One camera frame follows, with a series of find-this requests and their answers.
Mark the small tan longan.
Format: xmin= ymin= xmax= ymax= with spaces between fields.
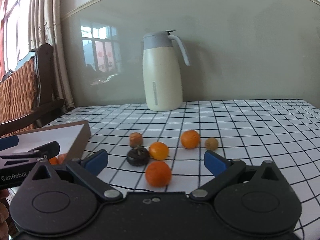
xmin=204 ymin=137 xmax=219 ymax=151

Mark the orange tangerine back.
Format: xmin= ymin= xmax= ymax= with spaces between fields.
xmin=180 ymin=130 xmax=201 ymax=149

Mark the dark mangosteen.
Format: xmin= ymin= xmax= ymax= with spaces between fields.
xmin=126 ymin=146 xmax=150 ymax=166

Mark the brown dried fruit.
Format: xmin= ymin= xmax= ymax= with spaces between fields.
xmin=129 ymin=132 xmax=143 ymax=148

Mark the large orange tangerine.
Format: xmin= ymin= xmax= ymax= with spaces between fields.
xmin=145 ymin=161 xmax=172 ymax=187

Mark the small orange kumquat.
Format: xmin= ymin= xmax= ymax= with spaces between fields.
xmin=149 ymin=141 xmax=169 ymax=161

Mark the person left hand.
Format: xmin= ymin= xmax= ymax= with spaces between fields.
xmin=0 ymin=189 xmax=9 ymax=240

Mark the brown cardboard box tray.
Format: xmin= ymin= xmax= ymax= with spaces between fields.
xmin=1 ymin=120 xmax=91 ymax=160

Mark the wooden sofa with orange cushions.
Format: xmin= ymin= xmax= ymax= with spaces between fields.
xmin=1 ymin=43 xmax=64 ymax=137

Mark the checkered white tablecloth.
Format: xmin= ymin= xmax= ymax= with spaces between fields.
xmin=52 ymin=99 xmax=319 ymax=239

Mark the cream grey thermos jug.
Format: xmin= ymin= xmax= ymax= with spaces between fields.
xmin=143 ymin=30 xmax=191 ymax=112

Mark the beige patterned curtain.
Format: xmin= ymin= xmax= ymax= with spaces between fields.
xmin=0 ymin=0 xmax=75 ymax=111

